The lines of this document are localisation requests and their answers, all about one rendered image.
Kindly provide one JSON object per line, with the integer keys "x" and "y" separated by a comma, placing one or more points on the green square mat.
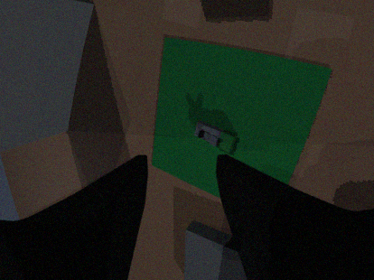
{"x": 270, "y": 102}

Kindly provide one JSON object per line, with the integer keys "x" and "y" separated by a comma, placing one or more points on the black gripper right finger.
{"x": 285, "y": 234}

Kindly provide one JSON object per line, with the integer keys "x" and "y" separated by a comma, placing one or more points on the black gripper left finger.
{"x": 90, "y": 235}

